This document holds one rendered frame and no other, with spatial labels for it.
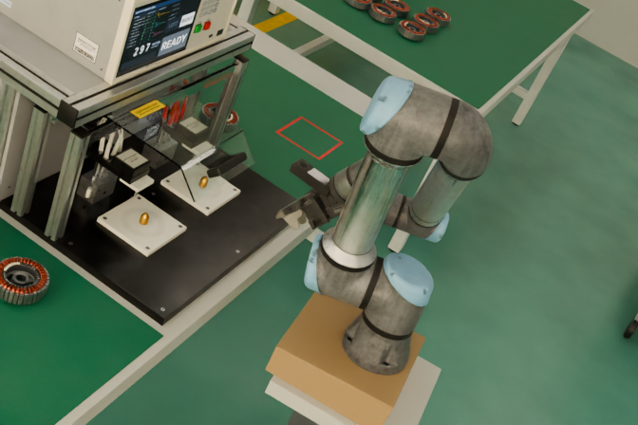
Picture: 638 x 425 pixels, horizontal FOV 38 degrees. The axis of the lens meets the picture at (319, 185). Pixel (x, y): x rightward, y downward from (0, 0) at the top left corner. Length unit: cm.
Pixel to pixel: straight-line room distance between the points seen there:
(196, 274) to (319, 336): 32
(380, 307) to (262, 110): 109
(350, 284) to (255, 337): 132
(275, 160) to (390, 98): 105
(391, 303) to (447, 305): 182
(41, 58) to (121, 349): 63
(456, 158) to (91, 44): 81
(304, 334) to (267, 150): 80
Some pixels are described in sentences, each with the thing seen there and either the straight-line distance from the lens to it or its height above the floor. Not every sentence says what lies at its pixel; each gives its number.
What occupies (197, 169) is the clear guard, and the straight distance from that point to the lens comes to 197.
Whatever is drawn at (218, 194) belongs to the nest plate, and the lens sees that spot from 238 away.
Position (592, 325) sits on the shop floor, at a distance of 414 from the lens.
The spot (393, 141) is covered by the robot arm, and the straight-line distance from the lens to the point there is 167.
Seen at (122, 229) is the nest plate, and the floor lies 78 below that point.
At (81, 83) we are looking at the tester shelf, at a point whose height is 111.
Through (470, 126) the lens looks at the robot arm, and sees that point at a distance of 166.
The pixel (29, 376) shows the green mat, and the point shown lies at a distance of 187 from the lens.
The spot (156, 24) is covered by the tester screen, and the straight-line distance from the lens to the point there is 204.
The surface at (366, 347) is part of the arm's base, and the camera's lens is 199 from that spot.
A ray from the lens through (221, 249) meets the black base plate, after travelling 223.
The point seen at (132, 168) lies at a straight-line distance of 213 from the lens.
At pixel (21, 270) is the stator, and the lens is 204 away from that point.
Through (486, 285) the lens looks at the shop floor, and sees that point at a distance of 397.
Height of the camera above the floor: 215
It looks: 32 degrees down
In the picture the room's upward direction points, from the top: 24 degrees clockwise
